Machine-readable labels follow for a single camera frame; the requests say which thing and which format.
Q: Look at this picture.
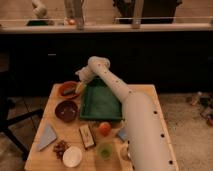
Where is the green pepper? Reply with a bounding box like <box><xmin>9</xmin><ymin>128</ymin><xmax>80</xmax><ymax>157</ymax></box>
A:
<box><xmin>62</xmin><ymin>86</ymin><xmax>76</xmax><ymax>96</ymax></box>

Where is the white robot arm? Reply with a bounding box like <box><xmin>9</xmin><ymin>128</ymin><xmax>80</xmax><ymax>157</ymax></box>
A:
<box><xmin>76</xmin><ymin>56</ymin><xmax>177</xmax><ymax>171</ymax></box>

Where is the green plastic tray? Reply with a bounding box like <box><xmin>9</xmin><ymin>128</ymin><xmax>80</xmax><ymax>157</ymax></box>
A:
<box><xmin>80</xmin><ymin>77</ymin><xmax>122</xmax><ymax>121</ymax></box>

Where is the orange plate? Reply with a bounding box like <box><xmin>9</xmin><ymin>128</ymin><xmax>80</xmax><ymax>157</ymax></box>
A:
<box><xmin>58</xmin><ymin>81</ymin><xmax>79</xmax><ymax>99</ymax></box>

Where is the dark red bowl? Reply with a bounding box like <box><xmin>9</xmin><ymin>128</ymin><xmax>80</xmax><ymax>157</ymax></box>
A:
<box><xmin>55</xmin><ymin>101</ymin><xmax>78</xmax><ymax>122</ymax></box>

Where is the orange peach fruit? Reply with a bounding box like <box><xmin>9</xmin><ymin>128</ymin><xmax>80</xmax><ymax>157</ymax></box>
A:
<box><xmin>98</xmin><ymin>122</ymin><xmax>111</xmax><ymax>136</ymax></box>

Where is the brown rectangular box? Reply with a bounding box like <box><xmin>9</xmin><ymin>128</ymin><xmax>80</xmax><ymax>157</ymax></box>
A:
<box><xmin>79</xmin><ymin>124</ymin><xmax>96</xmax><ymax>149</ymax></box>

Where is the wooden table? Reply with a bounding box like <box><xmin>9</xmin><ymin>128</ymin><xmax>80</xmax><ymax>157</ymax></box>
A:
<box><xmin>24</xmin><ymin>83</ymin><xmax>180</xmax><ymax>171</ymax></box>

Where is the blue triangular cloth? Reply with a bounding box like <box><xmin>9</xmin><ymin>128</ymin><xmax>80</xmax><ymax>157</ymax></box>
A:
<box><xmin>37</xmin><ymin>124</ymin><xmax>57</xmax><ymax>151</ymax></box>

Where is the blue sponge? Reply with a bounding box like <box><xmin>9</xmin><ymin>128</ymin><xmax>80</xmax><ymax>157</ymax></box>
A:
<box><xmin>117</xmin><ymin>128</ymin><xmax>127</xmax><ymax>142</ymax></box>

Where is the green cup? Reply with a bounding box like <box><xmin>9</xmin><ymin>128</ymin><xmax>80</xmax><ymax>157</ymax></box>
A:
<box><xmin>96</xmin><ymin>143</ymin><xmax>112</xmax><ymax>160</ymax></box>

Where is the black office chair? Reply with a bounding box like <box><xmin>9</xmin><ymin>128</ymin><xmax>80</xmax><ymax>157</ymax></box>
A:
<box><xmin>0</xmin><ymin>70</ymin><xmax>45</xmax><ymax>162</ymax></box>

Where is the metal measuring cup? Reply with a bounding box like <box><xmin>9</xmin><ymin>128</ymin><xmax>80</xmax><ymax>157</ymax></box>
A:
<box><xmin>120</xmin><ymin>146</ymin><xmax>130</xmax><ymax>161</ymax></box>

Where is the dark counter cabinet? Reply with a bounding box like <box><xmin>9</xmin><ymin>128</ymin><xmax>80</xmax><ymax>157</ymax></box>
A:
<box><xmin>0</xmin><ymin>26</ymin><xmax>213</xmax><ymax>96</ymax></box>

